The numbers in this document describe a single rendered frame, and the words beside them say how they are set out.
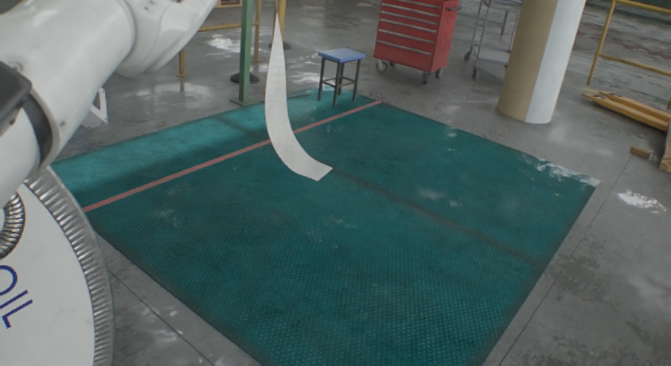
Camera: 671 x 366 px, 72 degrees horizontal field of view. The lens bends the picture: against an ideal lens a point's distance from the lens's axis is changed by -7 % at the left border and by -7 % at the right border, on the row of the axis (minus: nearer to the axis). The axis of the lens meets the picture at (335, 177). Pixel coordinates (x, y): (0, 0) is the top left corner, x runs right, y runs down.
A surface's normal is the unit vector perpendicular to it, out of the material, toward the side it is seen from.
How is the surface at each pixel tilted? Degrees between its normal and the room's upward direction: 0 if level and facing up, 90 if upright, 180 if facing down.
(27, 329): 90
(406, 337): 0
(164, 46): 119
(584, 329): 0
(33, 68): 48
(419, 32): 91
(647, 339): 0
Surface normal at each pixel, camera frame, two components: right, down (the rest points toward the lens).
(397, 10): -0.53, 0.34
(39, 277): 0.77, 0.37
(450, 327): 0.11, -0.88
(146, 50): 0.52, 0.81
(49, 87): 0.94, -0.21
